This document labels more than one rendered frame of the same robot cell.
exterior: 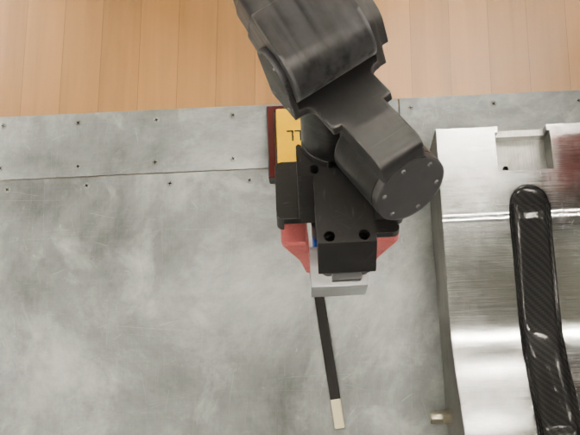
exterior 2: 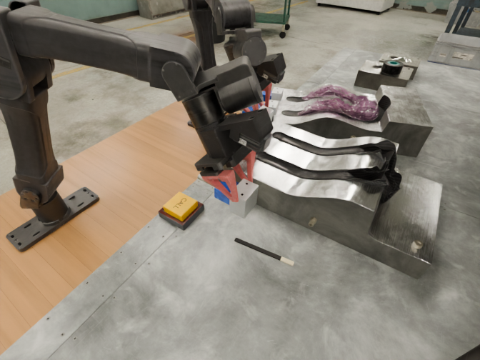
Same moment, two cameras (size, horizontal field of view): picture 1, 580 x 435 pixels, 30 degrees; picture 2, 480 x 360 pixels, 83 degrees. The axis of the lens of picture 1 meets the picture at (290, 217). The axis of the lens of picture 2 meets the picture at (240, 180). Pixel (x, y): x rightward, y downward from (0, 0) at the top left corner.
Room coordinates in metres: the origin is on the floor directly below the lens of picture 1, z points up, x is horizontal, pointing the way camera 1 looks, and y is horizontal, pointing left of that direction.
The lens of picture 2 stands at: (0.04, 0.29, 1.32)
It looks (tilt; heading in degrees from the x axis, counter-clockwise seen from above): 43 degrees down; 299
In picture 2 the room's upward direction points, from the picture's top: straight up
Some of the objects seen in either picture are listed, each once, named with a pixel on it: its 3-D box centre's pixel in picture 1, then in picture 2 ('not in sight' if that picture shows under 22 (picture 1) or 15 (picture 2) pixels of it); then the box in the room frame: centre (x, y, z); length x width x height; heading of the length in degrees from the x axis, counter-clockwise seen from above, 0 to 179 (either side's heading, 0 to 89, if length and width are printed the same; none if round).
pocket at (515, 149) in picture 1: (520, 153); not in sight; (0.32, -0.23, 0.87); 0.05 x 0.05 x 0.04; 86
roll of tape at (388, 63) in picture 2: not in sight; (391, 67); (0.04, -1.05, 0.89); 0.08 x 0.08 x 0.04
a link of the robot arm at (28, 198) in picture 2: not in sight; (40, 186); (0.64, 0.13, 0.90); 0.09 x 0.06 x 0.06; 117
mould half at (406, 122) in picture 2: not in sight; (338, 111); (0.16, -0.62, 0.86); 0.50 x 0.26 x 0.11; 13
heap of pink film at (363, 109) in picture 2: not in sight; (340, 100); (0.16, -0.62, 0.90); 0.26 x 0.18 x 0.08; 13
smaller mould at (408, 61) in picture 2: not in sight; (398, 65); (0.02, -1.26, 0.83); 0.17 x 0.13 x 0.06; 176
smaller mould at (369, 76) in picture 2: not in sight; (383, 77); (0.06, -1.07, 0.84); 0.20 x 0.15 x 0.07; 176
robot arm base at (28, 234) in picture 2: not in sight; (49, 206); (0.65, 0.13, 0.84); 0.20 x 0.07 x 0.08; 84
